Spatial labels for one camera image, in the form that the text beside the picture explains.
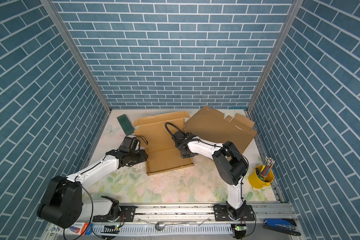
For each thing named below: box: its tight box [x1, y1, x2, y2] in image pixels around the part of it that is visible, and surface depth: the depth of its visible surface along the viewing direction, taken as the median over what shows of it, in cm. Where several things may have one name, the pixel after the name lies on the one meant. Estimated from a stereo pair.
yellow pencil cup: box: [248, 165, 274, 190], surface depth 79 cm
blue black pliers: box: [263, 218, 301, 236], surface depth 71 cm
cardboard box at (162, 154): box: [133, 111, 193, 176], surface depth 90 cm
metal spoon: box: [155, 222, 190, 231], surface depth 72 cm
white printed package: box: [46, 222, 94, 235], surface depth 70 cm
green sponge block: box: [117, 114, 135, 136], surface depth 112 cm
